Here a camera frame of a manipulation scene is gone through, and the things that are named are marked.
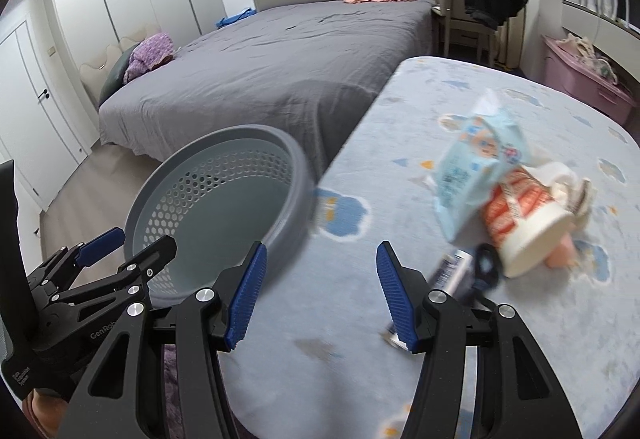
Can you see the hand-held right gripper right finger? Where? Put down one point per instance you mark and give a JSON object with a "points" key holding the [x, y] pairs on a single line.
{"points": [[397, 299]]}

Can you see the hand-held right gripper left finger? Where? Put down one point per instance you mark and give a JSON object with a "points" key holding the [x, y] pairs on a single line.
{"points": [[245, 294]]}

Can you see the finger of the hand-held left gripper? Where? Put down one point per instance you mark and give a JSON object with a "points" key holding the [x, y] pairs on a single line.
{"points": [[150, 261], [102, 244]]}

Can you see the grey perforated plastic basket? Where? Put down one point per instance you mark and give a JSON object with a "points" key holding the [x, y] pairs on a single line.
{"points": [[240, 199]]}

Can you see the light blue patterned cloth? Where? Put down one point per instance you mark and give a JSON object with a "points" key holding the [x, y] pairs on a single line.
{"points": [[465, 169]]}

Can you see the orange instant noodle cup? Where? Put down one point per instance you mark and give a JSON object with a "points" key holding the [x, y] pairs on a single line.
{"points": [[530, 224]]}

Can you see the cream fluffy sock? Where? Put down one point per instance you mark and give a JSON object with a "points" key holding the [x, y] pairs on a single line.
{"points": [[582, 199]]}

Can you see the person's left hand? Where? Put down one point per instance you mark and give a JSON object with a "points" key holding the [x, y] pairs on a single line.
{"points": [[42, 416]]}

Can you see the purple fuzzy fabric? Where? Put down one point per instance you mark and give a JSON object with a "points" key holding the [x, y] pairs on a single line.
{"points": [[170, 384]]}

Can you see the white door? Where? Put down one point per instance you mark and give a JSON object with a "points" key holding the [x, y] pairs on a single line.
{"points": [[40, 129]]}

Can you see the light blue printed blanket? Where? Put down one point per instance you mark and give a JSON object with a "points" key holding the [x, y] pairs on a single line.
{"points": [[400, 144]]}

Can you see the dark green pillow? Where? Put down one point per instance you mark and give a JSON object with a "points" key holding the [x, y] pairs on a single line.
{"points": [[112, 74]]}

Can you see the small pink object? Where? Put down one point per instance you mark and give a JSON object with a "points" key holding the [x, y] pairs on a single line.
{"points": [[565, 254]]}

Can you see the cream scalloped cushion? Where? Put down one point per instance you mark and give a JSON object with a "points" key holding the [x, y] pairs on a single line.
{"points": [[95, 69]]}

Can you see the purple knitted cloth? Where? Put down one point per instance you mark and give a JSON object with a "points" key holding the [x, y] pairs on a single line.
{"points": [[147, 56]]}

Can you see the white tissue paper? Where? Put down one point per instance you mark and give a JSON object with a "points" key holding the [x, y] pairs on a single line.
{"points": [[557, 169]]}

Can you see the bed with grey sheet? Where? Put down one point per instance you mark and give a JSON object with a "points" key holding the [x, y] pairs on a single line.
{"points": [[260, 69]]}

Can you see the pink storage box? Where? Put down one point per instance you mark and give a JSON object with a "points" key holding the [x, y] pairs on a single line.
{"points": [[585, 86]]}

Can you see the pile of light clothes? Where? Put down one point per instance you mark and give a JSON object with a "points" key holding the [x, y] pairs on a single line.
{"points": [[590, 54]]}

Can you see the white window ledge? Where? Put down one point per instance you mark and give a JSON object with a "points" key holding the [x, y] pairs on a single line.
{"points": [[595, 21]]}

